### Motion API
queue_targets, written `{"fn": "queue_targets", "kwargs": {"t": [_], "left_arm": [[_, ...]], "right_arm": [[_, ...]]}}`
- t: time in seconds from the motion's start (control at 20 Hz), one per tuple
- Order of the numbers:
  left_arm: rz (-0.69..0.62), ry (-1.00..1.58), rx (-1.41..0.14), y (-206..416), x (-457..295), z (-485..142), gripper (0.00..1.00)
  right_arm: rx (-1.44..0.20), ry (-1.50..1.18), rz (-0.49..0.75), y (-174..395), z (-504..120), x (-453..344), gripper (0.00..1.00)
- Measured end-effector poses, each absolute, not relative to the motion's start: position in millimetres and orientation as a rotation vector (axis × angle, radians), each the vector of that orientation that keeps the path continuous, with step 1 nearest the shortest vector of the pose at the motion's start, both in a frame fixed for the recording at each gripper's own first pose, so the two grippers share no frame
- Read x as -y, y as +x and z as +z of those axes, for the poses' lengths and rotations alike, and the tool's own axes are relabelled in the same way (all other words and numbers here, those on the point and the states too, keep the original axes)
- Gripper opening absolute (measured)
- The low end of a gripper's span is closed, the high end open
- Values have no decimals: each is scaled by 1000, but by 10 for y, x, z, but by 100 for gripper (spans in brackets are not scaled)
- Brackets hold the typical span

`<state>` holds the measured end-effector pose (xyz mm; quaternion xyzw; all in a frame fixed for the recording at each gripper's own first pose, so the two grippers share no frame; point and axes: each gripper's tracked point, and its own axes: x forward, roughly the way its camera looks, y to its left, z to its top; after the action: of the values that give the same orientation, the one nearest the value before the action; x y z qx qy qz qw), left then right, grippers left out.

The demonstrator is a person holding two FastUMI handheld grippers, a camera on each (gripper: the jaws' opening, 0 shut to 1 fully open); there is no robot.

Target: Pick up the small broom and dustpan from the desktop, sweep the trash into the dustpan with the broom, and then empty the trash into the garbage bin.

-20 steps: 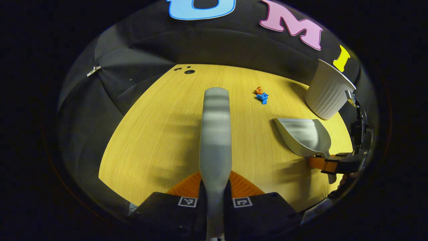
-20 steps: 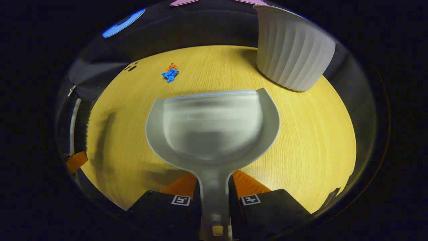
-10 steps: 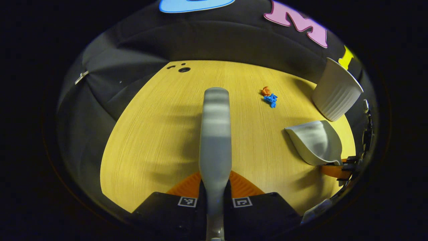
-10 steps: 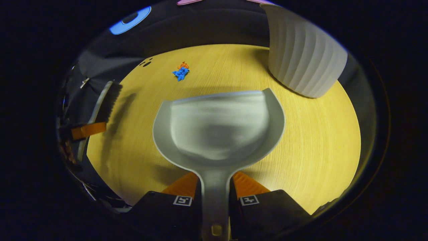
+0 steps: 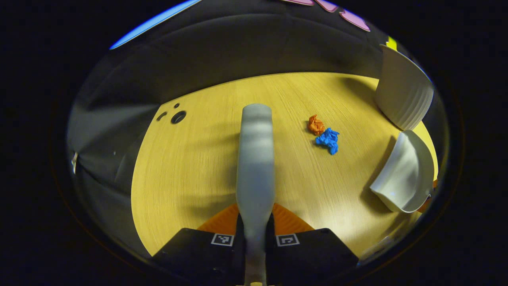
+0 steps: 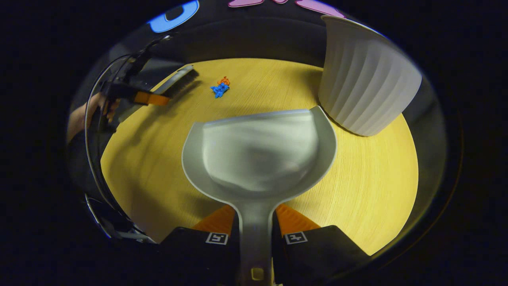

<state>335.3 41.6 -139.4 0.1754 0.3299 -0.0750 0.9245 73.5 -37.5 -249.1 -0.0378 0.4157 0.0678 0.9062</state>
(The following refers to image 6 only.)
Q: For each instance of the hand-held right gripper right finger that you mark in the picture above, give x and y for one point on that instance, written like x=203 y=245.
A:
x=317 y=254

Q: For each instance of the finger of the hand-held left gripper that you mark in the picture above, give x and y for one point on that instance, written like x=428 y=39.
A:
x=119 y=91

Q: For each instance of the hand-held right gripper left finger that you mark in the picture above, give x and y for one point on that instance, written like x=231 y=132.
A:
x=190 y=254

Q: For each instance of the small grey broom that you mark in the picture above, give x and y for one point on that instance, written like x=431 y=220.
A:
x=178 y=81

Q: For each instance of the blue trash scrap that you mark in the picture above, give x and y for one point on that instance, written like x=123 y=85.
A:
x=219 y=90

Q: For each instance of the orange trash scrap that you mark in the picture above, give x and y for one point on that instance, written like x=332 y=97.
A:
x=224 y=80

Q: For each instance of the white dustpan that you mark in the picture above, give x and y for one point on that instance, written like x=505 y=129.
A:
x=258 y=159

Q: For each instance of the white ribbed garbage bin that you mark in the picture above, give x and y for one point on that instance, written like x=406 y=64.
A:
x=365 y=83

